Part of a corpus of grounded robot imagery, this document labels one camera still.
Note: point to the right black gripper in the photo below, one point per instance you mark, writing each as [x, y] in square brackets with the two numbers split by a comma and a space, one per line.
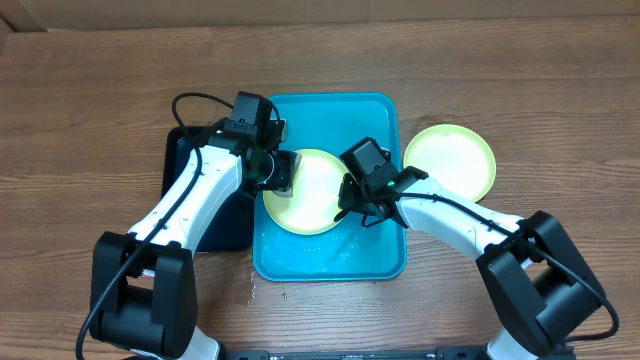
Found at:
[352, 202]

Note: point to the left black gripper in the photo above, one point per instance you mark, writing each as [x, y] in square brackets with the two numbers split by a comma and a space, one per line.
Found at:
[286, 175]

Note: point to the yellow-green plate top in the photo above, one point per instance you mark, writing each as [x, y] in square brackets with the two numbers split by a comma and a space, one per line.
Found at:
[314, 202]

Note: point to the yellow-green plate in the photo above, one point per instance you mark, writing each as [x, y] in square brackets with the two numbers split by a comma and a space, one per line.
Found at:
[457, 157]
[314, 202]

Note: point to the yellow-green plate bottom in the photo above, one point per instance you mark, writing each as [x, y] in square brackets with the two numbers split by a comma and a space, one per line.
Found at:
[457, 157]

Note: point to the dark green sponge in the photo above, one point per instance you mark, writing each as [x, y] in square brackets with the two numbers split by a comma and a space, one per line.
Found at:
[284, 193]

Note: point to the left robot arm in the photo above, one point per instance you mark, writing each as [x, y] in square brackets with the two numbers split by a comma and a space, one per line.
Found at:
[143, 293]

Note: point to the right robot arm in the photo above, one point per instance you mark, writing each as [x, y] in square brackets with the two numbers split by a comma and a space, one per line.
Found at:
[540, 285]

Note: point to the teal plastic tray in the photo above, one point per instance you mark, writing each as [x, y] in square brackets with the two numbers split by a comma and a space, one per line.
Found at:
[332, 123]

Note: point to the black rectangular tray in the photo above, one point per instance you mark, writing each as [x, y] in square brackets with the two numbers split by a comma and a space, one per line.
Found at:
[232, 227]

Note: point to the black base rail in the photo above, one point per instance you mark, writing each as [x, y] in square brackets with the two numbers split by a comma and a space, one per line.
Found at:
[440, 353]

